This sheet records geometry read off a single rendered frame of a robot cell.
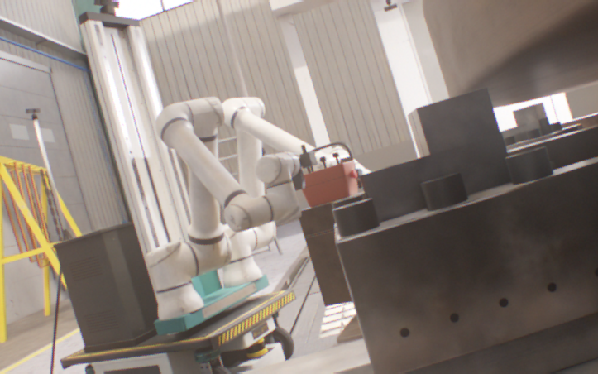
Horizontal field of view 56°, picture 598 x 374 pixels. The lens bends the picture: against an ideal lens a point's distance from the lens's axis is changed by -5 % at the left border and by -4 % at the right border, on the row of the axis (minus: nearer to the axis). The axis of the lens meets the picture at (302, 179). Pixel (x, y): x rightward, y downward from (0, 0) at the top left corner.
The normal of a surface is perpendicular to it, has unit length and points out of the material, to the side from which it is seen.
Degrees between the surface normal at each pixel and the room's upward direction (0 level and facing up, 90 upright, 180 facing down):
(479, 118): 90
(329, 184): 97
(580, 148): 90
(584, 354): 90
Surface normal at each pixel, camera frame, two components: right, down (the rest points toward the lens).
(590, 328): -0.14, -0.30
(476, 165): -0.05, 0.00
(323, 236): -0.41, 0.11
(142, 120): 0.84, -0.26
